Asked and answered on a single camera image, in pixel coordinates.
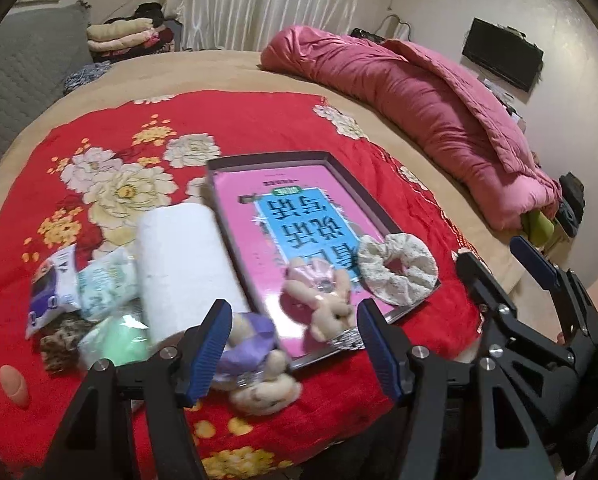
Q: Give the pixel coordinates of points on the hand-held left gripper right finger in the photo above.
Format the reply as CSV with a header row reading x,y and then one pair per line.
x,y
379,355

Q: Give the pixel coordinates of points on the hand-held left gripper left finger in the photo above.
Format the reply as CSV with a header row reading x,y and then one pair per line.
x,y
209,355

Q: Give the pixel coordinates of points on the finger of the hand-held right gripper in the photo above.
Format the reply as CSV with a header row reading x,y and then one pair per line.
x,y
531,260
499,320

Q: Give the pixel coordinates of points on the purple plush bunny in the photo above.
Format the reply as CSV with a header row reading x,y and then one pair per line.
x,y
259,390

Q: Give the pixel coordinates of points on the mint green tissue packet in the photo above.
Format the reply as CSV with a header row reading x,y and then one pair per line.
x,y
114,342

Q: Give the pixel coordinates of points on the leopard print scrunchie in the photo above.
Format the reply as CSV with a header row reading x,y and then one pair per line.
x,y
61,342

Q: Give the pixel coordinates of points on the purple white packet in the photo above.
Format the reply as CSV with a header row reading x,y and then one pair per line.
x,y
51,290

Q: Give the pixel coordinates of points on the brown tray with pink print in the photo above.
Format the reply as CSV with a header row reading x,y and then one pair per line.
x,y
299,195

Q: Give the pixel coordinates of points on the green pillow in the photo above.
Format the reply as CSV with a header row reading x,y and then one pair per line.
x,y
539,227

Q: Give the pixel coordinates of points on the pink plush bunny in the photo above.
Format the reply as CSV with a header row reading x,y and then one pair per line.
x,y
324,305

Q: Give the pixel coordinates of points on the black bag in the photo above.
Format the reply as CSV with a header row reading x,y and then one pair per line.
x,y
571,195

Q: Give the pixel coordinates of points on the white floral scrunchie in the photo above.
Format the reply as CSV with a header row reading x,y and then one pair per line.
x,y
421,272

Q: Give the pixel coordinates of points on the white paper roll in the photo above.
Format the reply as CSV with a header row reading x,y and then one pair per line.
x,y
179,260

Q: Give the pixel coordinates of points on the teal patterned tissue packet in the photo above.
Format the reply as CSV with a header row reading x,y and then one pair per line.
x,y
104,280

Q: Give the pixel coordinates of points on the white side cabinet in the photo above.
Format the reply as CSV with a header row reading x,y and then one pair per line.
x,y
504,97

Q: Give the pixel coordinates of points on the peach makeup sponge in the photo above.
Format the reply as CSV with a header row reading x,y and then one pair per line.
x,y
14,385

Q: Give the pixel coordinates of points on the black television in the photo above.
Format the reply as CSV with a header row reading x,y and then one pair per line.
x,y
501,55

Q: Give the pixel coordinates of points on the pink quilt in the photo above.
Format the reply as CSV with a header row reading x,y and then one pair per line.
x,y
404,90

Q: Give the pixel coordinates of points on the red floral blanket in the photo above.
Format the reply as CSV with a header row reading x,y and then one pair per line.
x,y
279,125

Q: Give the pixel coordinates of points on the beige bed sheet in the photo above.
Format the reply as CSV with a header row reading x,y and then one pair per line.
x,y
229,70

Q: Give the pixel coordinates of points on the blue white patterned cloth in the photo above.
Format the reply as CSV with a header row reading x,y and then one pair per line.
x,y
86,77

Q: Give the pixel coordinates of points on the pink folded cloth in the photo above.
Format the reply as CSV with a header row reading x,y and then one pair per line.
x,y
124,45

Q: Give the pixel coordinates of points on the grey quilted headboard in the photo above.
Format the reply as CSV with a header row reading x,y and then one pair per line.
x,y
24,75

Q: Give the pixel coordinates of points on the beige folded blanket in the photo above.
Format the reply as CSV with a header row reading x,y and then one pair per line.
x,y
116,29

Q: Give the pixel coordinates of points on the dark clothes pile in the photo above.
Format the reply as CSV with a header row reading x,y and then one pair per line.
x,y
151,12

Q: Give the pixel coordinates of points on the white curtain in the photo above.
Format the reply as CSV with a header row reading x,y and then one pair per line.
x,y
259,5

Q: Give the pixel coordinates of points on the white metal tube frame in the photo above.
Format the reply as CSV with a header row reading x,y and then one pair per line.
x,y
401,24

